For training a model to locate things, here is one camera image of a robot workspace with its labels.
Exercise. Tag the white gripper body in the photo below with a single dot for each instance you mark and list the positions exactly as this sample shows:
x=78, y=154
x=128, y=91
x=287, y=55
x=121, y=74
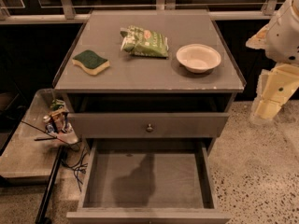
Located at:
x=284, y=37

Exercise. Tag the white paper bowl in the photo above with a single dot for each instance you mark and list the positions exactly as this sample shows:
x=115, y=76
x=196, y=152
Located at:
x=198, y=58

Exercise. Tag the green yellow sponge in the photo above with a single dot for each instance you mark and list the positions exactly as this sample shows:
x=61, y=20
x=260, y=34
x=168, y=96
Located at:
x=90, y=62

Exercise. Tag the open middle drawer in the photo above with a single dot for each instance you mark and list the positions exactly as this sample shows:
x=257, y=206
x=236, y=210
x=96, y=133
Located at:
x=148, y=181

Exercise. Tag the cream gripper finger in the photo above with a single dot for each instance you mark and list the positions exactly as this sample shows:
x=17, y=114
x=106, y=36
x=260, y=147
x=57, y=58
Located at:
x=264, y=109

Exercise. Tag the grey drawer cabinet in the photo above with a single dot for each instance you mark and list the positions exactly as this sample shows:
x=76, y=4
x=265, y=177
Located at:
x=135, y=84

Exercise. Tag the black stand pole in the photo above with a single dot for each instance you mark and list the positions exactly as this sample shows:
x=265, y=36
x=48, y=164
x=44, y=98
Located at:
x=41, y=215

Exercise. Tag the round metal drawer knob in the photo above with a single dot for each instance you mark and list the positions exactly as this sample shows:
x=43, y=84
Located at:
x=149, y=128

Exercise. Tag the closed top drawer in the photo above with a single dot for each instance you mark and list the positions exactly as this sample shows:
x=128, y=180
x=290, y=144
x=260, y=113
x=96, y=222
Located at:
x=133, y=125

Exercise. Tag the green jalapeno chip bag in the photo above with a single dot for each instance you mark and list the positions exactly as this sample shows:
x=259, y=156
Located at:
x=143, y=42

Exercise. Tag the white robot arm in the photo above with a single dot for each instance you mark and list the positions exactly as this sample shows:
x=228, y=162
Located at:
x=279, y=38

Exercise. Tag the metal window railing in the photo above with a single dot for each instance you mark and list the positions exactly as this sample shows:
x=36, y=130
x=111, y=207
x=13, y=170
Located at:
x=46, y=11

